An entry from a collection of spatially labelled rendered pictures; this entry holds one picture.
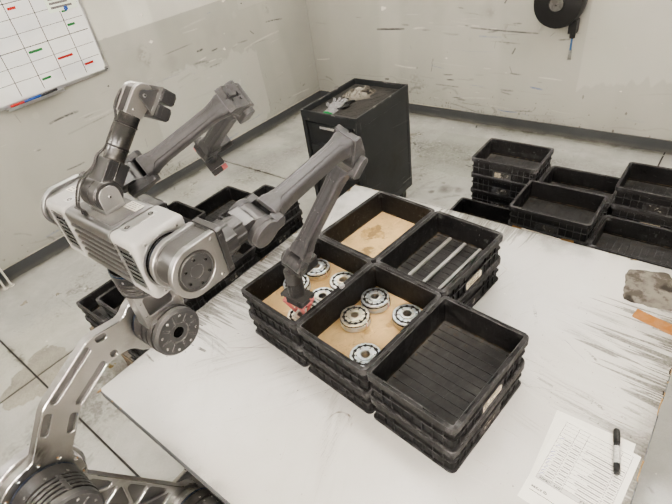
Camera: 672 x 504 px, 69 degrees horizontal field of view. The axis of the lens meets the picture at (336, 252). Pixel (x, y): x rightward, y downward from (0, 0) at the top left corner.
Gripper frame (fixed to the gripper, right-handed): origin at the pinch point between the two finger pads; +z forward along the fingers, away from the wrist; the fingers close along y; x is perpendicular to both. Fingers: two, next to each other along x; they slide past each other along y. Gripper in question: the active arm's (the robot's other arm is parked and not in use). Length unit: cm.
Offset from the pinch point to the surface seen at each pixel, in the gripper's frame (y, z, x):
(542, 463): -85, 16, -1
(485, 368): -62, 3, -13
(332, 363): -21.7, 2.6, 10.6
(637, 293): -91, 14, -81
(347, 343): -20.1, 3.8, 0.6
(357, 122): 75, -1, -140
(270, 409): -6.9, 17.4, 28.1
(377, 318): -22.5, 3.6, -13.9
